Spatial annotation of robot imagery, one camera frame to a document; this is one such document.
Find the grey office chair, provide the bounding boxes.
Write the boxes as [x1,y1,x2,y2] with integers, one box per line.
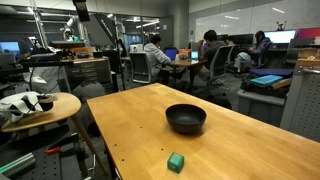
[208,44,235,88]

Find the dark mesh office chair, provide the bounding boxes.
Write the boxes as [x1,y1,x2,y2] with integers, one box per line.
[128,52,152,85]

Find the dark blue cushion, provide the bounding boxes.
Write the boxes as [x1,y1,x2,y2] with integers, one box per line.
[249,68,295,80]

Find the wooden box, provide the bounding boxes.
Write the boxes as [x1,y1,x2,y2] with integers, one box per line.
[70,45,97,57]

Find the small black cup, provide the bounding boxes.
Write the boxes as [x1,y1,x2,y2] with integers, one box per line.
[37,94,55,113]

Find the small cardboard box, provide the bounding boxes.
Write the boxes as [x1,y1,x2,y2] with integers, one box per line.
[270,77,293,91]

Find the small dark figurine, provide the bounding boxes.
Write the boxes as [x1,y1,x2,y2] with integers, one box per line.
[275,20,288,32]

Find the white cloth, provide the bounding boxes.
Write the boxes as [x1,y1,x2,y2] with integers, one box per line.
[0,91,54,123]

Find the blue lit monitor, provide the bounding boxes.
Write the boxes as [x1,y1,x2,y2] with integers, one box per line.
[0,40,22,54]

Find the wooden office desk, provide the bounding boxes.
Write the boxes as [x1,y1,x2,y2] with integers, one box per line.
[168,58,208,94]

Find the person in dark shirt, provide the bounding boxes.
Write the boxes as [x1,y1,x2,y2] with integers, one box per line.
[196,29,228,81]

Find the red computer monitor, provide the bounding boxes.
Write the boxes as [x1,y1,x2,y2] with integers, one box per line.
[296,27,320,40]

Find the orange handled black clamp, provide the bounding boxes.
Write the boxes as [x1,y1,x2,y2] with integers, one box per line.
[44,132,79,157]

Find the person in grey top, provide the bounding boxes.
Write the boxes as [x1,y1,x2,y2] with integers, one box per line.
[71,73,108,104]

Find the dark computer monitor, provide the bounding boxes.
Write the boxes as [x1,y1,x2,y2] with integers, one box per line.
[229,33,255,46]

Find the aluminium extrusion rail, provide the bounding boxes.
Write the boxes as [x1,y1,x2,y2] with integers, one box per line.
[0,152,37,178]

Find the round wooden side table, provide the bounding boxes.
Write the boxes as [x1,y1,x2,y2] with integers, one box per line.
[0,92,110,177]

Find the black softbox light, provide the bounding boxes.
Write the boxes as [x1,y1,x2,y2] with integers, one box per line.
[82,13,117,47]

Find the bright white computer monitor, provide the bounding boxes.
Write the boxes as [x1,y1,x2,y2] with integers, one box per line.
[264,29,298,45]

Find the person in grey hoodie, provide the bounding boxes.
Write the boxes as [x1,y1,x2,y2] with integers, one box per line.
[143,34,173,84]

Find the person with dark hair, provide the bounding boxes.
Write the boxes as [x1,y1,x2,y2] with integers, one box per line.
[224,35,236,47]

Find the orange container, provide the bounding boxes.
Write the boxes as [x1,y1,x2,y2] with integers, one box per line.
[177,48,193,62]

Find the grey storage bin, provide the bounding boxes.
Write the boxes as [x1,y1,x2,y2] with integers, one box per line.
[236,88,288,128]

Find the grey pegboard tool cabinet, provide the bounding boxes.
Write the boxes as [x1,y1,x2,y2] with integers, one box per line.
[279,57,320,144]

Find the white hanging sheet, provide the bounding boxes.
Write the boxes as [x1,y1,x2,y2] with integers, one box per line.
[28,66,69,95]

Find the black drawer cabinet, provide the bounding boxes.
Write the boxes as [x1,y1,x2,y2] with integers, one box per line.
[63,57,114,93]

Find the green cube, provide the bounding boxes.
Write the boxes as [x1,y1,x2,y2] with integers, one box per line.
[166,152,185,174]

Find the black breadboard table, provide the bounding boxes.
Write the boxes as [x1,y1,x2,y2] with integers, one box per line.
[0,124,84,180]

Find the person in blue jacket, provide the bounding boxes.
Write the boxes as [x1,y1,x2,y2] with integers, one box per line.
[233,29,273,74]

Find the black bowl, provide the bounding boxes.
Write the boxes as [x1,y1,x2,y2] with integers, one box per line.
[165,103,208,136]

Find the teal flat box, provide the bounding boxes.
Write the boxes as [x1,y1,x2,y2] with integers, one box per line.
[250,74,284,88]

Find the laptop with blue screen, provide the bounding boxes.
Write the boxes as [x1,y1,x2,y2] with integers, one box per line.
[164,48,179,62]

